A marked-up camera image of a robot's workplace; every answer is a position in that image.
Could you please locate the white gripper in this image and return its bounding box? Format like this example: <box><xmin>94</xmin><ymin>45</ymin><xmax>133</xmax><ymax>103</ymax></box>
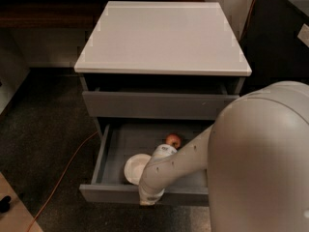
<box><xmin>139</xmin><ymin>188</ymin><xmax>164</xmax><ymax>206</ymax></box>

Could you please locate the grey drawer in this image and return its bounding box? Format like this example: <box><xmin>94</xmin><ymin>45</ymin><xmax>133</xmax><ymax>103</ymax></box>
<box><xmin>80</xmin><ymin>120</ymin><xmax>209</xmax><ymax>206</ymax></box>
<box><xmin>82</xmin><ymin>91</ymin><xmax>239</xmax><ymax>120</ymax></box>

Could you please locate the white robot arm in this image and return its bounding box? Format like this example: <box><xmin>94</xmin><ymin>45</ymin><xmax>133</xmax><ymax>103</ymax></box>
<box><xmin>139</xmin><ymin>81</ymin><xmax>309</xmax><ymax>232</ymax></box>

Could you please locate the grey top drawer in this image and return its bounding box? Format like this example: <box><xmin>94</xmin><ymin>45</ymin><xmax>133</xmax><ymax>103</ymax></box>
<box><xmin>82</xmin><ymin>91</ymin><xmax>239</xmax><ymax>120</ymax></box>

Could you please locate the white bowl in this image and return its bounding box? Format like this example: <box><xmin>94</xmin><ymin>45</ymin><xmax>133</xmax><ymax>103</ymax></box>
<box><xmin>124</xmin><ymin>154</ymin><xmax>151</xmax><ymax>186</ymax></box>

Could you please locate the red apple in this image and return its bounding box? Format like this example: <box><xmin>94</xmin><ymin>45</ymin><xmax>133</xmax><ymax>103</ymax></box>
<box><xmin>165</xmin><ymin>133</ymin><xmax>182</xmax><ymax>149</ymax></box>

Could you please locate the wooden board corner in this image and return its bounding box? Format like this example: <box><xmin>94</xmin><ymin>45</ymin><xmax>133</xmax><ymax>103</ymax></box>
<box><xmin>0</xmin><ymin>173</ymin><xmax>43</xmax><ymax>232</ymax></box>

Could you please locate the black object on wood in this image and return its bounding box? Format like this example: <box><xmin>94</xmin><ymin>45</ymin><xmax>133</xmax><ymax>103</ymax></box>
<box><xmin>0</xmin><ymin>195</ymin><xmax>12</xmax><ymax>213</ymax></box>

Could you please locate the grey cabinet with white top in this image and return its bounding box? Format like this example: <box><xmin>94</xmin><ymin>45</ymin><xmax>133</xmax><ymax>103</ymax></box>
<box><xmin>74</xmin><ymin>1</ymin><xmax>251</xmax><ymax>133</ymax></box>

